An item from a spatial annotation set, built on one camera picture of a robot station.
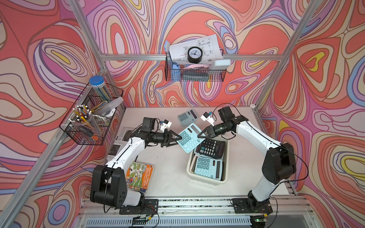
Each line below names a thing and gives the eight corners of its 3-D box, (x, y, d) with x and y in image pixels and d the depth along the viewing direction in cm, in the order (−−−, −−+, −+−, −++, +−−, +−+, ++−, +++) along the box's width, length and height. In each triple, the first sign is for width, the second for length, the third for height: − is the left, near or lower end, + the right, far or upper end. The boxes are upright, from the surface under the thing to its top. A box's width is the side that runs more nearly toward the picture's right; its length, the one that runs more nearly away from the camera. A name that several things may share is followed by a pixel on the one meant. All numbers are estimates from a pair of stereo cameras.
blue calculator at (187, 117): (183, 126, 110) (183, 123, 107) (177, 117, 116) (177, 114, 113) (198, 120, 114) (199, 117, 111) (192, 112, 120) (192, 108, 117)
